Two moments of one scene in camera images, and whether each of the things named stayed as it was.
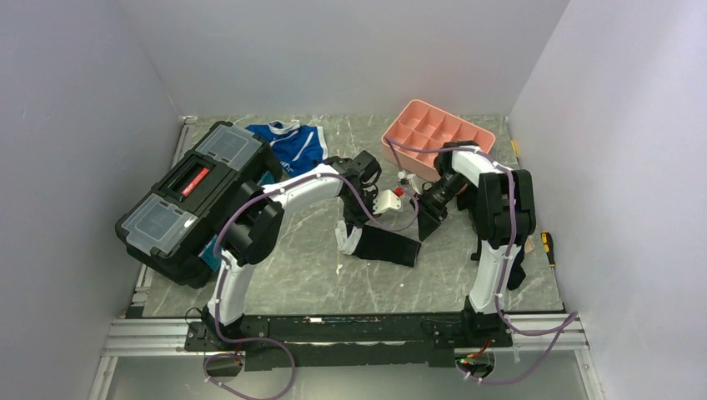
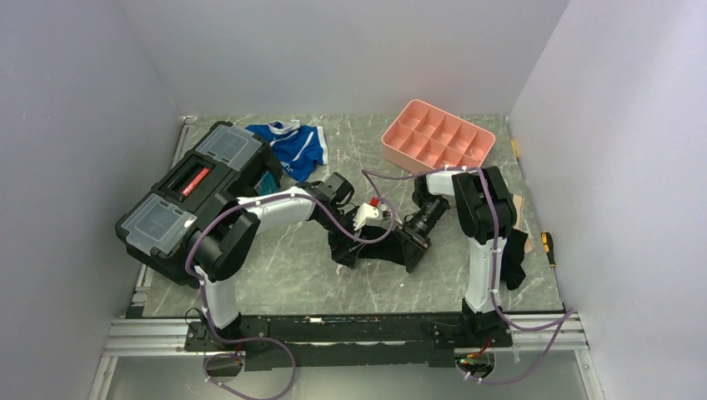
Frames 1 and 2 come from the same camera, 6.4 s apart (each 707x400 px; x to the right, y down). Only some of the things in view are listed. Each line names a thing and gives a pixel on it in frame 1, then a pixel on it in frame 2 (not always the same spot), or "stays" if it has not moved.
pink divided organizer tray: [413, 141] stays
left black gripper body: [353, 209] to [340, 227]
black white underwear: [370, 242] stays
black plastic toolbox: [172, 227] stays
